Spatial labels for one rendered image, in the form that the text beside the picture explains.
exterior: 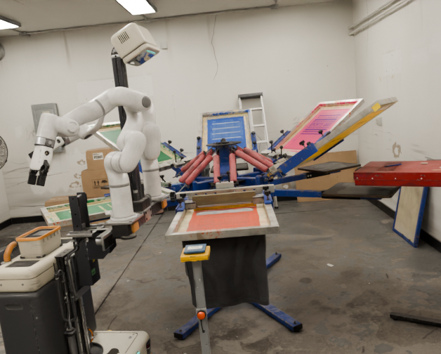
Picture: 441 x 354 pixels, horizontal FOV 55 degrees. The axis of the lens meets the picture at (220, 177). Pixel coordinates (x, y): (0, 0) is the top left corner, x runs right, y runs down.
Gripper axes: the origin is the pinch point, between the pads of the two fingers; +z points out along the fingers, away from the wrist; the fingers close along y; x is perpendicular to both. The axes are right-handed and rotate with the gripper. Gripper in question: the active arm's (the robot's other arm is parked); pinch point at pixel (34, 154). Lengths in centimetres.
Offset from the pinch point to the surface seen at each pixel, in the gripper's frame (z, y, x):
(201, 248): -21, -61, -74
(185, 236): -29, -40, -72
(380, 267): -212, 2, -235
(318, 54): -501, 167, -61
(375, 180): -149, -73, -114
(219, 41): -416, 260, 26
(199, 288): -13, -55, -91
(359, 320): -120, -34, -209
